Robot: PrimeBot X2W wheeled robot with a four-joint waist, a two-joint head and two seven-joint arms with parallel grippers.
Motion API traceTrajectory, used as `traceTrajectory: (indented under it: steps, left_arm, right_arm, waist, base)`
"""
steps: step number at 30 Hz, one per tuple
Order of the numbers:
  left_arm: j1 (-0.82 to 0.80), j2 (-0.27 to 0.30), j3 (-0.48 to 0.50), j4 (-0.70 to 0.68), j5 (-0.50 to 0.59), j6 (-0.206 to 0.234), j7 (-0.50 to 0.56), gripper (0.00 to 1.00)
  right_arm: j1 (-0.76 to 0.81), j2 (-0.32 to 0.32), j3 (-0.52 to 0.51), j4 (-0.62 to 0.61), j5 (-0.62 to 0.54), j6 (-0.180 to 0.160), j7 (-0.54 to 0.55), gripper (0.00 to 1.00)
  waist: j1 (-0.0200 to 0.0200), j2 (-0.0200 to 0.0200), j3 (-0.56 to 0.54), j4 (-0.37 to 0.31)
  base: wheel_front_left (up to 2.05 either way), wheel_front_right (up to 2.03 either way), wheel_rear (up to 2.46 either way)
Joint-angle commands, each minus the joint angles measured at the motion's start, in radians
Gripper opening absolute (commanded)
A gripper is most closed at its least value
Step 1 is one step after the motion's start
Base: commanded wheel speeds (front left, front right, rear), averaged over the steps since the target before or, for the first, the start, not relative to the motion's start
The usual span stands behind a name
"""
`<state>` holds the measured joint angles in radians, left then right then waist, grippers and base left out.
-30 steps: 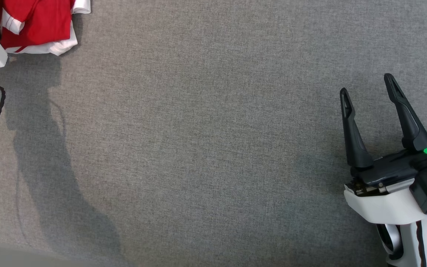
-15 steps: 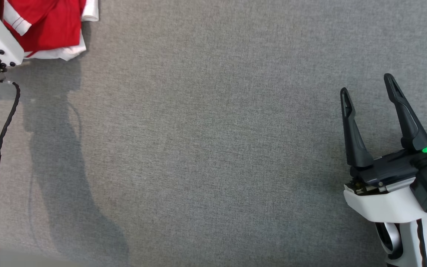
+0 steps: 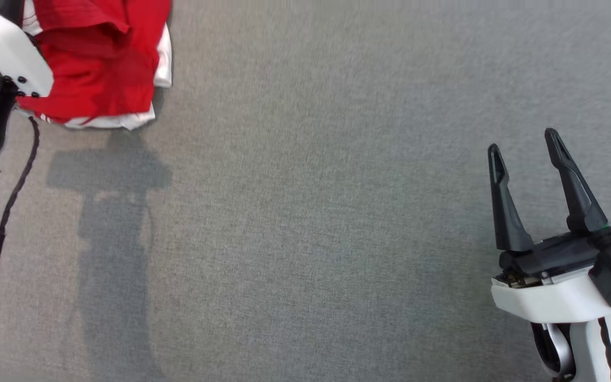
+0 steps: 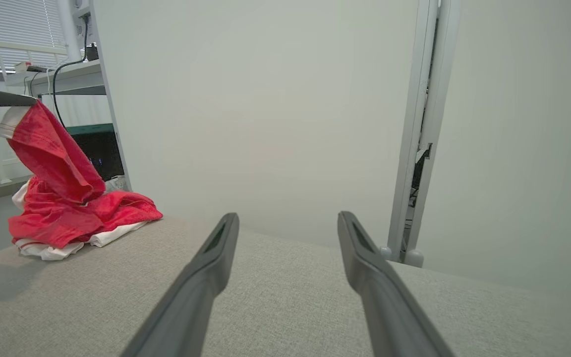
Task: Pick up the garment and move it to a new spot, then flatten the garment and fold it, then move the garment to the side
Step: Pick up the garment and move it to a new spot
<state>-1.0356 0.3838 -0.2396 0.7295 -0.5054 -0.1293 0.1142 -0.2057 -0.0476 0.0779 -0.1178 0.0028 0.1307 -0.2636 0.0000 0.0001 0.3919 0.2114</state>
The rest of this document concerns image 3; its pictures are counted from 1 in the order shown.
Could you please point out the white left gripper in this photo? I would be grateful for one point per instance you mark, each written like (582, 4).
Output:
(8, 53)

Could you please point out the red jersey with black numbers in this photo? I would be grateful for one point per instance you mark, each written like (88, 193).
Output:
(98, 95)

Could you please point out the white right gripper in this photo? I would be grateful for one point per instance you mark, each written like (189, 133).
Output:
(549, 300)

